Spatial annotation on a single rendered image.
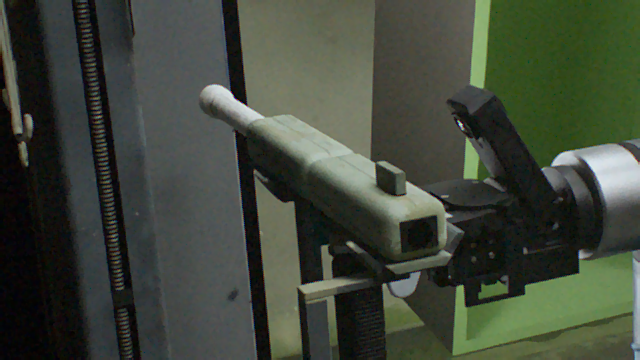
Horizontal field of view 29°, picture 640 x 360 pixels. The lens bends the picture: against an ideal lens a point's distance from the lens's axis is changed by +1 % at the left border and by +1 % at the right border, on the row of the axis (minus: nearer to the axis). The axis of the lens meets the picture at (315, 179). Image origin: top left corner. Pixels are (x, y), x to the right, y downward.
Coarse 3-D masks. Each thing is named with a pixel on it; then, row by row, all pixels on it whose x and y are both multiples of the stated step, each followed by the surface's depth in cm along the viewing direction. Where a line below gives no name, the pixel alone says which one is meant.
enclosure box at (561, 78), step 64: (384, 0) 220; (448, 0) 198; (512, 0) 235; (576, 0) 241; (384, 64) 224; (448, 64) 202; (512, 64) 242; (576, 64) 248; (384, 128) 229; (448, 128) 206; (576, 128) 255; (448, 320) 219; (512, 320) 230; (576, 320) 228
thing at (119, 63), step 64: (64, 0) 80; (64, 64) 81; (128, 64) 83; (64, 128) 82; (128, 128) 84; (64, 192) 83; (128, 192) 85; (64, 256) 88; (128, 256) 86; (128, 320) 88
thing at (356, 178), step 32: (224, 96) 123; (256, 128) 107; (288, 128) 105; (256, 160) 108; (288, 160) 99; (320, 160) 95; (352, 160) 94; (288, 192) 101; (320, 192) 93; (352, 192) 88; (384, 192) 86; (416, 192) 85; (352, 224) 88; (384, 224) 83; (352, 256) 92; (384, 256) 84; (416, 256) 84; (448, 256) 84; (352, 320) 95; (384, 320) 96; (352, 352) 96; (384, 352) 96
